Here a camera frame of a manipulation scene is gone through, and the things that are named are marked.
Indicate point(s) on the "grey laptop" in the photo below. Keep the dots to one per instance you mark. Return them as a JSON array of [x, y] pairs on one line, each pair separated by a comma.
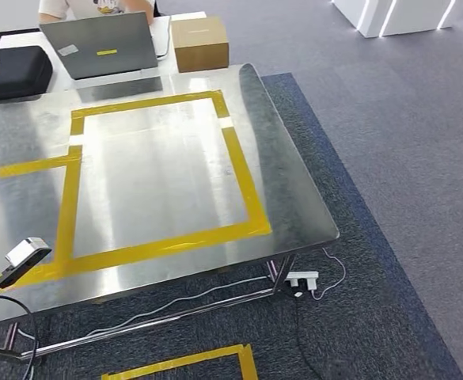
[[104, 44]]

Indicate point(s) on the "steel workbench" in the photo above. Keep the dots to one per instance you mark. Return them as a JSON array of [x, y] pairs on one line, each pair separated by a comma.
[[156, 183]]

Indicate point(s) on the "person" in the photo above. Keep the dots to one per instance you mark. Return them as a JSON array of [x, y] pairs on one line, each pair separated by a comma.
[[80, 6]]

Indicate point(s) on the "black camera bracket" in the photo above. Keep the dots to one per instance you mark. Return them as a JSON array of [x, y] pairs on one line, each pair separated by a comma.
[[1, 280]]

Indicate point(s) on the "white tape patch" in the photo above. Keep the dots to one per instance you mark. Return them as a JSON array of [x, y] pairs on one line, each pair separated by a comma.
[[226, 123], [76, 140]]

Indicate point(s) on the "white power strip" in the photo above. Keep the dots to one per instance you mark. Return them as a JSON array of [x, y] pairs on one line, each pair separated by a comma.
[[300, 275]]

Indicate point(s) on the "person's left forearm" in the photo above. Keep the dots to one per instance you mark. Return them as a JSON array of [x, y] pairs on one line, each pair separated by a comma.
[[144, 10]]

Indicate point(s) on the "black zip case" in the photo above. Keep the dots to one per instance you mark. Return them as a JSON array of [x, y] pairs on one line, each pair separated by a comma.
[[13, 73]]

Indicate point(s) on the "person's right forearm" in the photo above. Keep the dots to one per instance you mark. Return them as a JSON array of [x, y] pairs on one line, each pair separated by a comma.
[[49, 17]]

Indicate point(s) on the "brown cardboard box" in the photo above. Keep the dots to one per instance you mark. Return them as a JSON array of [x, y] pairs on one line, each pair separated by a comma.
[[199, 47]]

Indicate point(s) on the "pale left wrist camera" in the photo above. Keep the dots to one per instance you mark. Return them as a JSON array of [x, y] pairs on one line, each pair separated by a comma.
[[23, 251]]

